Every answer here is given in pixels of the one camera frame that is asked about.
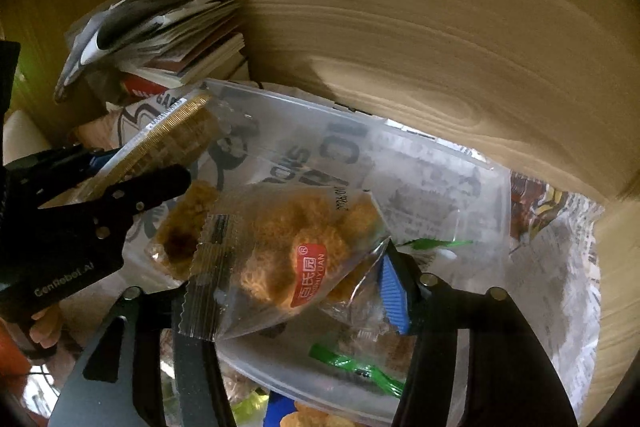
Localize yellow-green packet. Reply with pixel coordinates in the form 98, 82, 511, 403
232, 389, 267, 427

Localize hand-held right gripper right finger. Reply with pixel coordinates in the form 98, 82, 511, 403
377, 241, 582, 427

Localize round gold-rimmed biscuit packet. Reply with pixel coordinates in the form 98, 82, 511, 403
91, 89, 223, 194

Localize green-striped clear packet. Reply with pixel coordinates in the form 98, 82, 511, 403
399, 238, 474, 260

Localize person's left hand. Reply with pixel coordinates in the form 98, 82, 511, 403
27, 306, 67, 354

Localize blue packet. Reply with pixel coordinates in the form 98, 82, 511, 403
263, 393, 297, 427

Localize orange fried snack packet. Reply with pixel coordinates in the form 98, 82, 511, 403
279, 401, 347, 427

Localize newspaper-print cloth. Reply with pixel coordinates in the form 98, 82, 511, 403
507, 169, 606, 375

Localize clear brown snack packet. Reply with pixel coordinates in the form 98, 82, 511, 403
145, 179, 223, 282

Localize stack of books and magazines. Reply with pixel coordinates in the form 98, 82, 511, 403
53, 0, 236, 104

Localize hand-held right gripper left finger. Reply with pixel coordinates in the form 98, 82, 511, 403
47, 285, 237, 427

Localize colourful snack packet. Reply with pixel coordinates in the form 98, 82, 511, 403
509, 171, 568, 240

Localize green wrapped snack packet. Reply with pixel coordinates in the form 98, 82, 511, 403
308, 343, 407, 397

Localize clear zip storage bag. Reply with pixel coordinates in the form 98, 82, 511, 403
199, 78, 512, 424

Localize clear red-label snack packet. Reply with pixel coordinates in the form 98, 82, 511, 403
179, 184, 392, 342

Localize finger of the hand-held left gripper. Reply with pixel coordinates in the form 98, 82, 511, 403
37, 164, 193, 220
2, 145, 120, 208

